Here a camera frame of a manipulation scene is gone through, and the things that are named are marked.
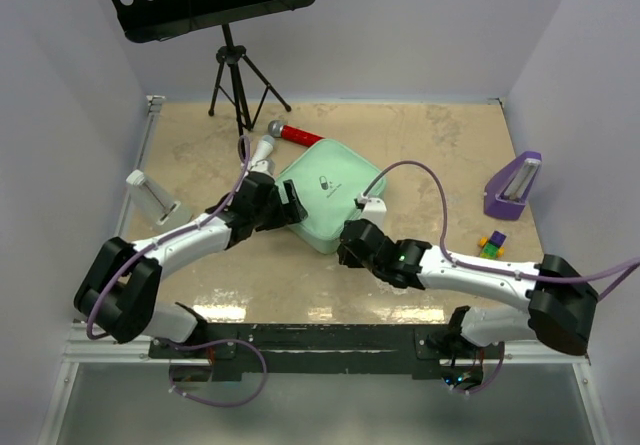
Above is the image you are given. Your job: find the mint green medicine kit case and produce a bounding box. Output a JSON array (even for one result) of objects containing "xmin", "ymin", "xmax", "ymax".
[{"xmin": 276, "ymin": 139, "xmax": 387, "ymax": 254}]

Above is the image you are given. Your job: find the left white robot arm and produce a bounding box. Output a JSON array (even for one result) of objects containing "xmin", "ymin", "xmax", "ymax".
[{"xmin": 73, "ymin": 171, "xmax": 307, "ymax": 357}]

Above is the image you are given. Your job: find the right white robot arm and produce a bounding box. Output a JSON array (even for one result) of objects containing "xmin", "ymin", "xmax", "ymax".
[{"xmin": 338, "ymin": 219, "xmax": 599, "ymax": 358}]

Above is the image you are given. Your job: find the white toy microphone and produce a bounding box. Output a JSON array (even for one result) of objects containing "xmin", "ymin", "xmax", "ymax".
[{"xmin": 251, "ymin": 135, "xmax": 275, "ymax": 163}]

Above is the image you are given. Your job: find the red toy microphone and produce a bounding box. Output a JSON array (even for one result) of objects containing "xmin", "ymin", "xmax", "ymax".
[{"xmin": 268, "ymin": 120, "xmax": 323, "ymax": 148}]

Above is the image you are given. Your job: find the white plastic stand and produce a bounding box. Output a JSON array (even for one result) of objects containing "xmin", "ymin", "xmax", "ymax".
[{"xmin": 126, "ymin": 169, "xmax": 192, "ymax": 233}]

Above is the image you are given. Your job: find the toy brick car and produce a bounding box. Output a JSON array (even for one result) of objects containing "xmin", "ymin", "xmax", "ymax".
[{"xmin": 478, "ymin": 230, "xmax": 507, "ymax": 260}]

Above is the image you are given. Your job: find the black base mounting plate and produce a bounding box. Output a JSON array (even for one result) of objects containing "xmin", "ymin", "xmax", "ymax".
[{"xmin": 149, "ymin": 323, "xmax": 500, "ymax": 389}]

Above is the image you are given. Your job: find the purple plastic stand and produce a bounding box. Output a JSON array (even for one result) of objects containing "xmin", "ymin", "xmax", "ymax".
[{"xmin": 483, "ymin": 151, "xmax": 542, "ymax": 221}]

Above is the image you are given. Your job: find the black music stand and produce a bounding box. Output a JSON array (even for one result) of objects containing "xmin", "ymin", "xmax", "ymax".
[{"xmin": 94, "ymin": 0, "xmax": 317, "ymax": 173}]

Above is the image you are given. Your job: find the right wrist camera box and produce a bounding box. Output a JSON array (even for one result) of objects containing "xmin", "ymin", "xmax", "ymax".
[{"xmin": 354, "ymin": 194, "xmax": 387, "ymax": 228}]

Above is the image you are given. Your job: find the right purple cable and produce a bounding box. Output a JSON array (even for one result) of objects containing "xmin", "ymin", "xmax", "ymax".
[{"xmin": 357, "ymin": 159, "xmax": 640, "ymax": 396}]

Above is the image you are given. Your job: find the aluminium frame rail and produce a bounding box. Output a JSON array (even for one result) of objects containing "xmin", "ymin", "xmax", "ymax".
[{"xmin": 37, "ymin": 95, "xmax": 166, "ymax": 445}]

